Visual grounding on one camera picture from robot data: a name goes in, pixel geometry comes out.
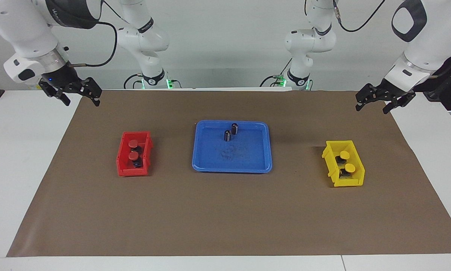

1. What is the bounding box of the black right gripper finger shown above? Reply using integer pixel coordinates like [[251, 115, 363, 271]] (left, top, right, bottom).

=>
[[81, 78, 102, 107], [40, 86, 71, 106]]

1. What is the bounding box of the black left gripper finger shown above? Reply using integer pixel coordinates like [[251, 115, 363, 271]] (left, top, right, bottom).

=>
[[382, 96, 414, 114], [355, 84, 378, 111]]

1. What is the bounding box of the yellow plastic bin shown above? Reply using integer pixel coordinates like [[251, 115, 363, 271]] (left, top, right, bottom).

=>
[[321, 140, 365, 187]]

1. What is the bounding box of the red plastic bin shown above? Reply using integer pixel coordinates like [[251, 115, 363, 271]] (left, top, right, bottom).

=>
[[115, 131, 153, 177]]

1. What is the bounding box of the blue plastic tray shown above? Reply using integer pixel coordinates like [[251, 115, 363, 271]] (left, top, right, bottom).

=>
[[192, 120, 273, 174]]

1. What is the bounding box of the brown paper mat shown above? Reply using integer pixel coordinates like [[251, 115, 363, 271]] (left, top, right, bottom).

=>
[[6, 90, 451, 257]]

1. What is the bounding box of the black base cable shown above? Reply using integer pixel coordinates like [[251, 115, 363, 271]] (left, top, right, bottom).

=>
[[260, 58, 293, 88], [123, 73, 145, 90]]

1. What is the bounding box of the black camera stand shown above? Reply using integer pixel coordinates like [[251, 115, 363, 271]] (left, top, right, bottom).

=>
[[423, 45, 451, 110]]

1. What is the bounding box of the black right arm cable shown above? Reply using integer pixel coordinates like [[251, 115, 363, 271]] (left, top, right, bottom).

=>
[[69, 0, 132, 68]]

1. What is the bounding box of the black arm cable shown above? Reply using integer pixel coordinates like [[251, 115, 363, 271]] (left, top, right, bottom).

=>
[[69, 0, 132, 68], [331, 0, 387, 33]]

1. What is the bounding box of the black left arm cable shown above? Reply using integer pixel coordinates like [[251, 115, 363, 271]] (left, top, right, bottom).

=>
[[331, 0, 387, 33]]

